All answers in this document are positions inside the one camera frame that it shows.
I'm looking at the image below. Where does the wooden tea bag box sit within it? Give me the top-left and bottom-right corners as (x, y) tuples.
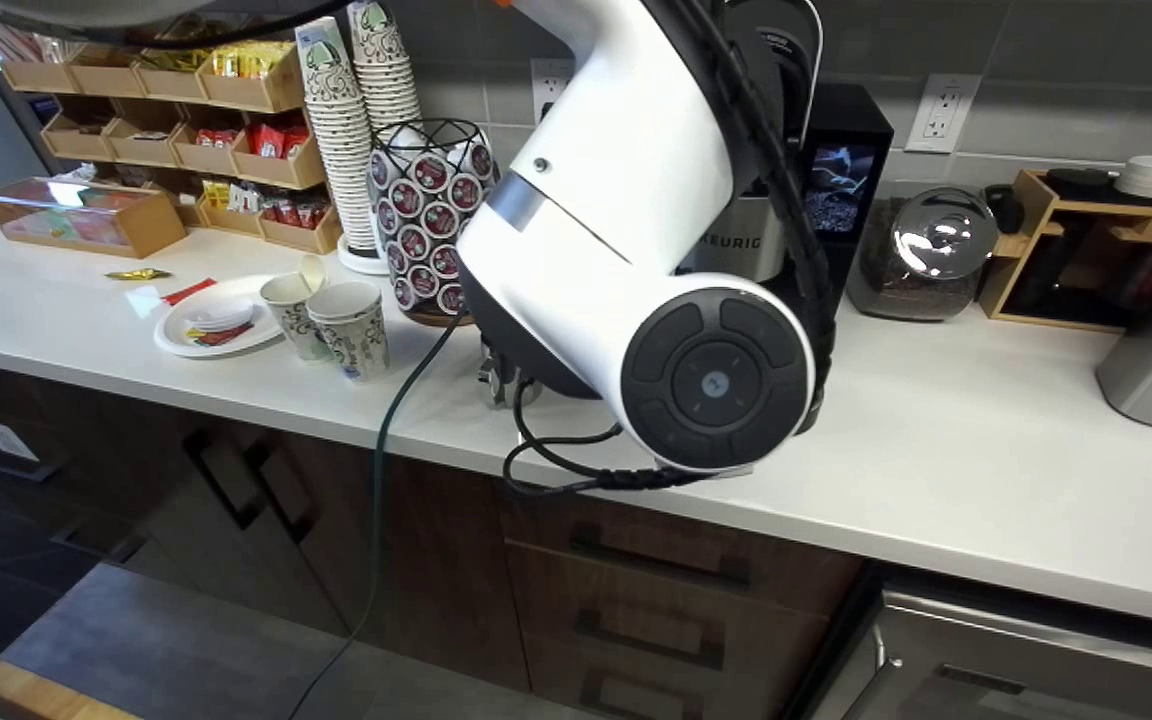
(0, 175), (194, 260)

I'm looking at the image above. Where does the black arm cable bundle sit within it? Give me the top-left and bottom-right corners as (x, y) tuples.
(500, 0), (839, 500)

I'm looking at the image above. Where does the white paper plate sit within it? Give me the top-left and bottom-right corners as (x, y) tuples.
(154, 272), (288, 361)

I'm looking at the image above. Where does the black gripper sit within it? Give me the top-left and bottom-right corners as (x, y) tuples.
(461, 272), (610, 406)

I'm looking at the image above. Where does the black cabinet handle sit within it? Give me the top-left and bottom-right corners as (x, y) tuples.
(247, 436), (325, 547)
(565, 524), (758, 596)
(572, 605), (729, 672)
(186, 427), (270, 533)

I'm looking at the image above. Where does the red sugar packet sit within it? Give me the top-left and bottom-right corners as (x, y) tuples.
(162, 272), (226, 314)

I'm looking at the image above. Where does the red packet on plate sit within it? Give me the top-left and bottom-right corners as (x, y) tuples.
(194, 316), (262, 353)

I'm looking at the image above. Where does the red packet pile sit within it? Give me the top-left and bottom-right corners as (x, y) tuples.
(247, 115), (318, 165)
(262, 193), (332, 234)

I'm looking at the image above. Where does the stainless steel dishwasher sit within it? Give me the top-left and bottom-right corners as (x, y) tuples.
(807, 573), (1152, 720)

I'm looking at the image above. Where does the small wooden shelf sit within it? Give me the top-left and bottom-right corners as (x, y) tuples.
(975, 169), (1152, 336)

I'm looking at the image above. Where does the yellow packet pile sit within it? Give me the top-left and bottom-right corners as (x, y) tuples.
(208, 35), (301, 89)

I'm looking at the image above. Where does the white paper label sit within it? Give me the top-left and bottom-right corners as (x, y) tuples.
(0, 411), (43, 469)

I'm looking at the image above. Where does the white plastic cup lid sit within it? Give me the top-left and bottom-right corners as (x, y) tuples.
(181, 291), (262, 336)

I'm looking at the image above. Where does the dark green cable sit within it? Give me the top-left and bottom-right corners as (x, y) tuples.
(286, 316), (464, 720)

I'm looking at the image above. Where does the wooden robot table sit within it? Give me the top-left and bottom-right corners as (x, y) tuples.
(0, 627), (141, 720)

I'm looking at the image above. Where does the yellow sweetener packet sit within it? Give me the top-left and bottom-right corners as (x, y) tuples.
(105, 264), (176, 289)

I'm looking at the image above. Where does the wire coffee pod carousel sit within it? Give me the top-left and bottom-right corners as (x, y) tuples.
(366, 115), (507, 332)

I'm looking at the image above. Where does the patterned paper coffee cup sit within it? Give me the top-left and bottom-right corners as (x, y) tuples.
(255, 269), (328, 365)
(303, 281), (392, 384)

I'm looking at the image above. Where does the white wall outlet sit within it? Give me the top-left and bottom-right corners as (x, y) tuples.
(529, 57), (570, 127)
(905, 71), (986, 157)

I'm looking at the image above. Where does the wooden condiment organizer shelf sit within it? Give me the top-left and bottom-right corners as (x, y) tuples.
(0, 35), (350, 260)

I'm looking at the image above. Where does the black silver Keurig coffee maker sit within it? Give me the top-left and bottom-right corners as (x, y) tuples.
(699, 0), (899, 324)

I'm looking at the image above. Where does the dark wood cabinet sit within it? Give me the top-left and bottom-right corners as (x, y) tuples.
(0, 353), (873, 720)

